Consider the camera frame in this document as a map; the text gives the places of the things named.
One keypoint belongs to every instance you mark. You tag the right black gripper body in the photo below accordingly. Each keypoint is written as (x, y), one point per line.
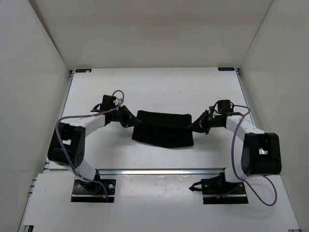
(206, 122)

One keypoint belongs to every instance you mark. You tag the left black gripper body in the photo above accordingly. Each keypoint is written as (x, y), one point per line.
(123, 115)

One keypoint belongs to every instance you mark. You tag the black skirt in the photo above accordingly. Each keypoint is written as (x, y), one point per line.
(163, 129)

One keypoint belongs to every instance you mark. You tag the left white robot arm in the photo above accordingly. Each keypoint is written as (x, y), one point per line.
(67, 146)

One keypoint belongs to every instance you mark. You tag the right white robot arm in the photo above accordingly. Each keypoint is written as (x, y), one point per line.
(254, 152)

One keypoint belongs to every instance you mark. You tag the right blue label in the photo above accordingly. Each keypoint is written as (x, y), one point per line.
(226, 69)

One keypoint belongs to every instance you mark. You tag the blue label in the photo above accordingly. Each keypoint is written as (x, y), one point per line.
(83, 70)
(226, 69)

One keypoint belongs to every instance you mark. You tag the left blue label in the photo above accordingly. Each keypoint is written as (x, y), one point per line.
(83, 70)

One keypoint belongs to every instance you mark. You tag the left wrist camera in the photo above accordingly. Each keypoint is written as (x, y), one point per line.
(108, 103)

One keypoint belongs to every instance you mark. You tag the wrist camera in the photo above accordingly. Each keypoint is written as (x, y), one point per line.
(225, 106)
(108, 103)

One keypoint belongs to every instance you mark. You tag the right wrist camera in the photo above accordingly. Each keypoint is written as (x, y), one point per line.
(225, 106)

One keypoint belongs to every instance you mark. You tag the aluminium rail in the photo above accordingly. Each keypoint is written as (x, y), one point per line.
(165, 171)

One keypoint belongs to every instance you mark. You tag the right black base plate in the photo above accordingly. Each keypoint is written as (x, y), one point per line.
(217, 190)

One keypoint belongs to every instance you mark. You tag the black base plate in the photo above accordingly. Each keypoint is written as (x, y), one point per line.
(83, 192)
(217, 190)

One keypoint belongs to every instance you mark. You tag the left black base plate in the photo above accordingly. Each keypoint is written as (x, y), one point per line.
(83, 192)

